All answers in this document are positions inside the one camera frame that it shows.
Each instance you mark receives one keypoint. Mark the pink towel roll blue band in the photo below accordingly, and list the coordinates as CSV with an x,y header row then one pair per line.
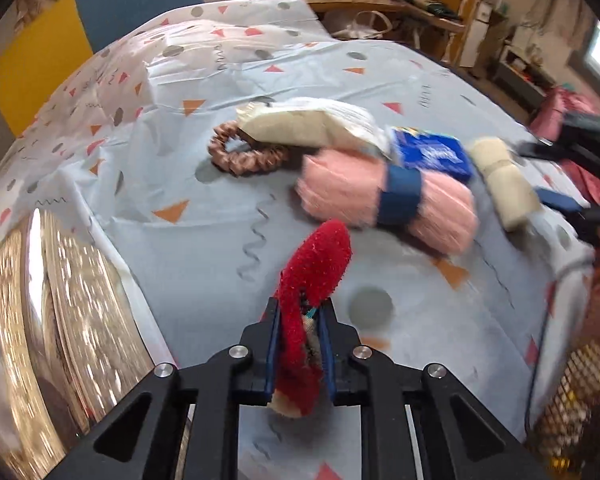
x,y
340,185

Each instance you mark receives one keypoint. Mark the low grey shelf unit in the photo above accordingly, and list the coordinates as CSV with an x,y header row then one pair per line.
x,y
522,72

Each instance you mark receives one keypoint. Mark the rattan chair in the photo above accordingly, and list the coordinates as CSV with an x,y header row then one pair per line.
x,y
575,400

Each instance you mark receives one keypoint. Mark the red plush doll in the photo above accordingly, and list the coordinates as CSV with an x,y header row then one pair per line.
x,y
315,270

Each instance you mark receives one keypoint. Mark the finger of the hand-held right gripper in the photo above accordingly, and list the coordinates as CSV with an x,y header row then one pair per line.
x,y
557,200
545,150

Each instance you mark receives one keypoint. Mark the grey yellow blue headboard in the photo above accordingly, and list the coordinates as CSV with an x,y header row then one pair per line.
x,y
40,60

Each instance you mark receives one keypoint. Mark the cream towel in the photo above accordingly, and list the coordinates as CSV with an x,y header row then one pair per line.
x,y
505,185

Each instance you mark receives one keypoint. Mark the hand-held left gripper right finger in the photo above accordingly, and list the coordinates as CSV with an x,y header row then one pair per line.
x,y
327,355

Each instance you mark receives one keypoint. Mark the wooden desk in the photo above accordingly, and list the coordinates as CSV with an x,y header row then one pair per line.
x,y
360,2

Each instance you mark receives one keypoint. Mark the patterned bed sheet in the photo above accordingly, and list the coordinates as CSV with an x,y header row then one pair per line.
x,y
205,260

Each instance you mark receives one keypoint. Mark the pink ruffled bedding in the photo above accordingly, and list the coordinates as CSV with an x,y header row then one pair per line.
x,y
555,110

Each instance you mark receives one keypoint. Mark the white tote bag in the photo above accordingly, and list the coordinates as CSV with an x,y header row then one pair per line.
x,y
365,25

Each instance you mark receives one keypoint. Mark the leaning wooden board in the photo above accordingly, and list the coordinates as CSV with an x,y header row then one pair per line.
x,y
460,10

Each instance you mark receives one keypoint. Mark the brown scrunchie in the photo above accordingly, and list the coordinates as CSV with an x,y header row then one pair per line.
x,y
235,155

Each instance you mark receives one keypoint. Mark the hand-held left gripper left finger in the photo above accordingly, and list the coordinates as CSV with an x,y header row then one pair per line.
x,y
273,355

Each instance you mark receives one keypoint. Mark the blue pocket tissue pack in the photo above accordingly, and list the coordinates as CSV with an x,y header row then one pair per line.
x,y
432,152

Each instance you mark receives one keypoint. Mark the black oblong object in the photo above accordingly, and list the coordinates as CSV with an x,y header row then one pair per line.
x,y
430,5

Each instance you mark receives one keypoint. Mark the cream wet wipes packet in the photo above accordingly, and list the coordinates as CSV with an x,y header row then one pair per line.
x,y
305,127

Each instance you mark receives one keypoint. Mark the ornate gold tissue box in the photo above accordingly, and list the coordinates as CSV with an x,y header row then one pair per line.
x,y
55,335

